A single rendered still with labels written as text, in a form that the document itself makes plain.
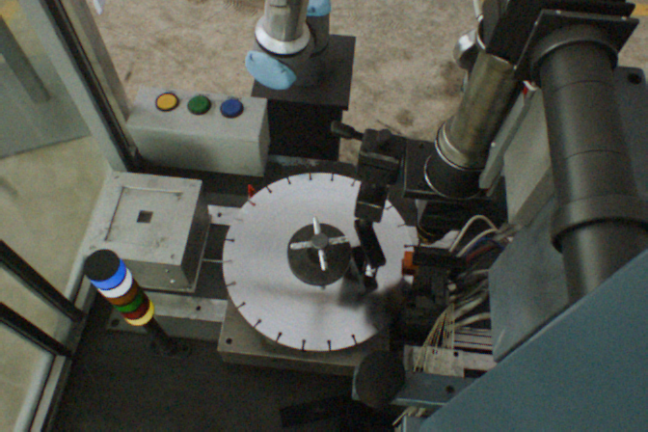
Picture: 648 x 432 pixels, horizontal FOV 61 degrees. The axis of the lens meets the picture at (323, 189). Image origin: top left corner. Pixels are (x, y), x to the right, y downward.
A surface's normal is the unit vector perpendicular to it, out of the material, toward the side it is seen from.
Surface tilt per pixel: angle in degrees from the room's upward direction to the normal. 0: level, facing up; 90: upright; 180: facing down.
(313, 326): 0
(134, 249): 0
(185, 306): 0
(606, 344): 90
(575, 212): 53
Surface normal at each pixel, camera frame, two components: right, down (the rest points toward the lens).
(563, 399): -0.97, 0.21
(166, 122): 0.03, -0.51
